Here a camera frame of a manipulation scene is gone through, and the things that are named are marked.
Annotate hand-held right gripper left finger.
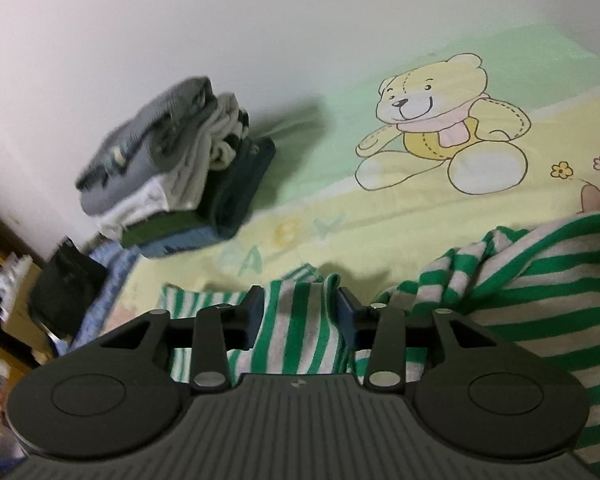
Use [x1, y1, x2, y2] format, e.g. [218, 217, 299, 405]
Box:
[100, 285, 265, 393]

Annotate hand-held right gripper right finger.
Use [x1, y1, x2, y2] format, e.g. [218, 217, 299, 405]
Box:
[336, 286, 498, 393]

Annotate green white striped shirt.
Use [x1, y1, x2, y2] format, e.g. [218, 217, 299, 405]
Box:
[160, 210, 600, 478]

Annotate stack of folded clothes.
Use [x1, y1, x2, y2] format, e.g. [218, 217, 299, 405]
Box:
[96, 92, 252, 237]

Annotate blue folded garment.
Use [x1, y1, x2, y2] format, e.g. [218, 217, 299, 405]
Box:
[140, 150, 276, 260]

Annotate bear printed bed sheet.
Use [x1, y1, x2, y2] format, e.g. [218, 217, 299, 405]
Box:
[70, 22, 600, 351]

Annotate dark green folded garment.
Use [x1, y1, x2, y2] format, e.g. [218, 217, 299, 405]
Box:
[122, 137, 276, 249]

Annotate blue white patterned cloth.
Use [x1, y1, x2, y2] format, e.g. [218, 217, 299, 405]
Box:
[70, 242, 141, 351]

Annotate white stacked items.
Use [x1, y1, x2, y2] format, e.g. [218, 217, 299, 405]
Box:
[0, 254, 33, 321]

